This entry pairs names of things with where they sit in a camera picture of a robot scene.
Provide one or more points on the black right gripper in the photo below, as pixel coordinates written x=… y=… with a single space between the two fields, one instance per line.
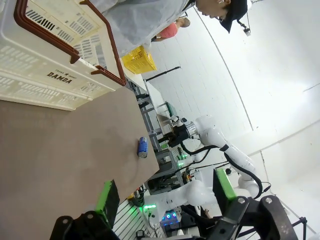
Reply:
x=180 y=135

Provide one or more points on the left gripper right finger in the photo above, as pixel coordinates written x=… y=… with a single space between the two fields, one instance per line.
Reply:
x=250 y=220

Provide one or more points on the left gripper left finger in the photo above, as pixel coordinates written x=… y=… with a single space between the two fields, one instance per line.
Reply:
x=85 y=225

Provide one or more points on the blue drink can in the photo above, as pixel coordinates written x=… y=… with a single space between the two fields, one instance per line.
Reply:
x=143 y=147

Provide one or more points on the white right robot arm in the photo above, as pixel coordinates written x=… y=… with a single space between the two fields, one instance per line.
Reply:
x=212 y=135

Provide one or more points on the yellow plastic basket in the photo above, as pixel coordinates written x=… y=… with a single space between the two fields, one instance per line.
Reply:
x=140 y=61

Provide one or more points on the cream plastic shopping basket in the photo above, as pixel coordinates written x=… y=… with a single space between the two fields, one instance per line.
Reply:
x=30 y=62

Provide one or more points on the white side table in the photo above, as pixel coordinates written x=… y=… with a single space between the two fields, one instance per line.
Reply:
x=152 y=95

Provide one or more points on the black tripod stand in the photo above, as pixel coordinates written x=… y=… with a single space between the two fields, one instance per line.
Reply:
x=303 y=221

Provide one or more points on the black metal pole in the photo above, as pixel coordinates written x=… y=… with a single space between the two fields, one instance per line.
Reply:
x=162 y=73

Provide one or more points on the computer with lit fans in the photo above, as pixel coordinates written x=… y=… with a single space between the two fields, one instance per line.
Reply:
x=170 y=217

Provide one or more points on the person in red shirt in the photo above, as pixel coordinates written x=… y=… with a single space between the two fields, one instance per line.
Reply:
x=168 y=32

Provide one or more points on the person in white jacket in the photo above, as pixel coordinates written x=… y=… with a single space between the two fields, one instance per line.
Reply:
x=140 y=22

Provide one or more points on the small white head-worn device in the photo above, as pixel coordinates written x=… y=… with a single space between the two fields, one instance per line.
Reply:
x=247 y=32

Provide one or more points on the black cap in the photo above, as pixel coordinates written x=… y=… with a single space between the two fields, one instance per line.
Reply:
x=235 y=15

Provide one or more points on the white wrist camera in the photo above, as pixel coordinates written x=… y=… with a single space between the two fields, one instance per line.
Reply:
x=176 y=120

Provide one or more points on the grey aluminium table frame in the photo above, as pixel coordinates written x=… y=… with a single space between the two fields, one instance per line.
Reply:
x=150 y=117

